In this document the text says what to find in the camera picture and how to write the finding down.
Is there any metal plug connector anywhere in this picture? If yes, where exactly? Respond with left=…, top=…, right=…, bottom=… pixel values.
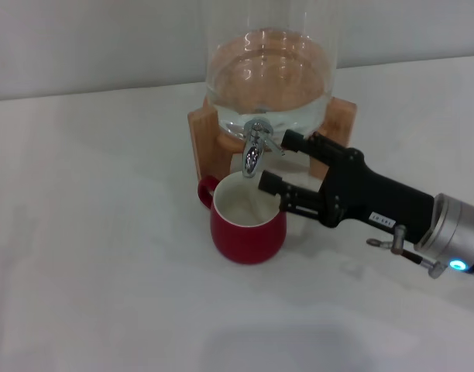
left=418, top=258, right=448, bottom=279
left=367, top=224, right=407, bottom=257

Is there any glass water dispenser jar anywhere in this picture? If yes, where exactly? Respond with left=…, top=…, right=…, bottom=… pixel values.
left=204, top=0, right=343, bottom=141

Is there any chrome faucet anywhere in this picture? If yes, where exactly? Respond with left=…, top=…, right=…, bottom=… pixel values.
left=240, top=118, right=287, bottom=179

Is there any wooden dispenser stand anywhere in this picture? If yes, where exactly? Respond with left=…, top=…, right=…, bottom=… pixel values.
left=187, top=96, right=357, bottom=182

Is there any red ceramic cup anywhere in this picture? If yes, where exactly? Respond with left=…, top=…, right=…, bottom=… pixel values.
left=197, top=172, right=288, bottom=265

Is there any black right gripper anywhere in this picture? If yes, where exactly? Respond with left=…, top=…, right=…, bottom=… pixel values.
left=258, top=129, right=436, bottom=243

